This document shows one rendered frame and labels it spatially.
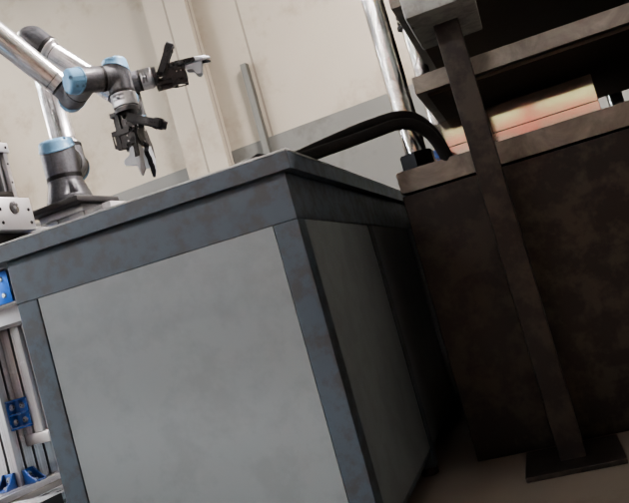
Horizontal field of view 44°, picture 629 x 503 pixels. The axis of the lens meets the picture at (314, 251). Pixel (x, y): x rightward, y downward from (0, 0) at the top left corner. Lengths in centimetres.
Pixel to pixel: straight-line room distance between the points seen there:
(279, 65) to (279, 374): 376
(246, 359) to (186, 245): 25
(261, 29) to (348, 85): 71
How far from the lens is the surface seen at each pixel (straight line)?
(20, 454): 250
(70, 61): 280
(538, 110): 256
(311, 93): 498
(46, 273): 169
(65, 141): 273
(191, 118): 522
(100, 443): 167
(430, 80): 223
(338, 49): 496
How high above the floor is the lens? 51
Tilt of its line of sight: 4 degrees up
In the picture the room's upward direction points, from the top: 16 degrees counter-clockwise
